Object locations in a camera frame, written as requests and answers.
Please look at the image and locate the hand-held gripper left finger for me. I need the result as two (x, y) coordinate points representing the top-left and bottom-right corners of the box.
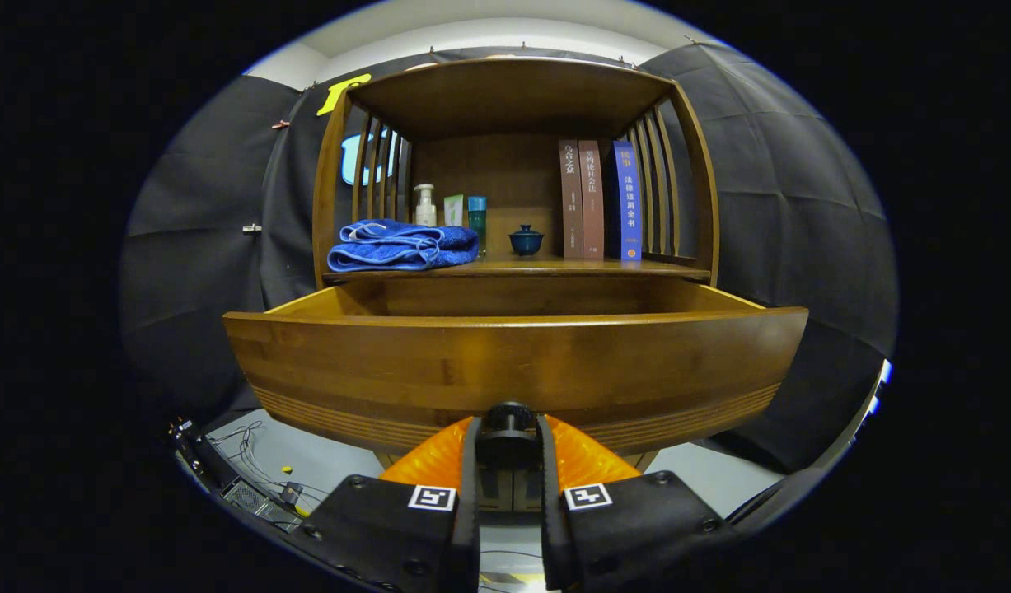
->
(295, 416), (481, 593)

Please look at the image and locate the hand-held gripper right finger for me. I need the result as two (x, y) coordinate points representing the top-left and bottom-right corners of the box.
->
(536, 414), (741, 592)

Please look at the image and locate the wooden drawer with black knob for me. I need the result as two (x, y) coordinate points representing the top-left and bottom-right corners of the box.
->
(222, 276), (809, 470)

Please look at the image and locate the wooden cabinet door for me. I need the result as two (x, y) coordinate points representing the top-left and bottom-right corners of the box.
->
(513, 466), (544, 512)
(479, 466), (513, 512)

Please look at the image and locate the wooden countertop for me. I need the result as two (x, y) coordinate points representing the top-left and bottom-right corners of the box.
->
(324, 254), (712, 281)

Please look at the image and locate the wooden cabinet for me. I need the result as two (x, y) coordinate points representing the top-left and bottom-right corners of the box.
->
(311, 56), (720, 513)

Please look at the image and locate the black electronics box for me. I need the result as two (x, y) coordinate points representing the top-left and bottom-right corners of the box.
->
(171, 418), (267, 518)

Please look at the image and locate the folded blue towel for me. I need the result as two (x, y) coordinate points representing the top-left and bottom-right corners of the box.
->
(327, 218), (480, 273)

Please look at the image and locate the blue capped bottle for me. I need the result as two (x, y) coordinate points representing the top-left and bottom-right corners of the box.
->
(468, 195), (488, 258)

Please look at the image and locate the dark brown book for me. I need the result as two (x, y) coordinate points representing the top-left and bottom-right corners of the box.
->
(559, 139), (584, 259)

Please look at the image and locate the reddish brown book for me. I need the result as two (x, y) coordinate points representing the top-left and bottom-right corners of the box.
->
(578, 140), (606, 261)

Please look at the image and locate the blue book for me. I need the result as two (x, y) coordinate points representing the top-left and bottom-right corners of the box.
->
(606, 140), (643, 263)

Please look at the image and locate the white board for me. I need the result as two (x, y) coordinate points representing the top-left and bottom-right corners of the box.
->
(870, 358), (893, 417)

